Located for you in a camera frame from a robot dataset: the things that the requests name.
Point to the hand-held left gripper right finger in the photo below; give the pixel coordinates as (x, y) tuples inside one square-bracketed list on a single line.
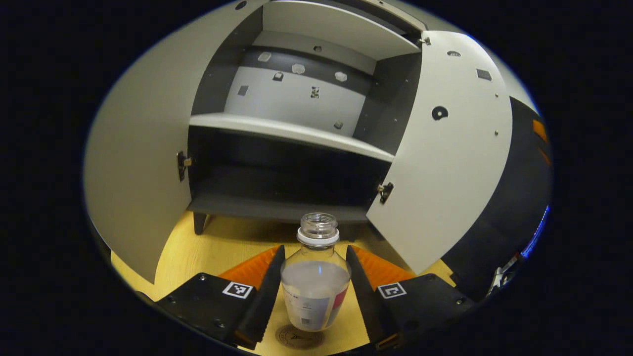
[(363, 296)]

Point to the white cabinet shelf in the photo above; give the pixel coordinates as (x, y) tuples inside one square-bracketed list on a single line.
[(277, 129), (336, 27)]

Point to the grey and white cabinet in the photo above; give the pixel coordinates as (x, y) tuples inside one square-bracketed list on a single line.
[(277, 178)]

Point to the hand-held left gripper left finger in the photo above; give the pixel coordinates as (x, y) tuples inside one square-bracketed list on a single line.
[(267, 296)]

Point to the clear plastic bottle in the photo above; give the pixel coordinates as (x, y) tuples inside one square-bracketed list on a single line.
[(316, 287)]

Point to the round brown coaster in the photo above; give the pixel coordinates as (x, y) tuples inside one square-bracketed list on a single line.
[(296, 341)]

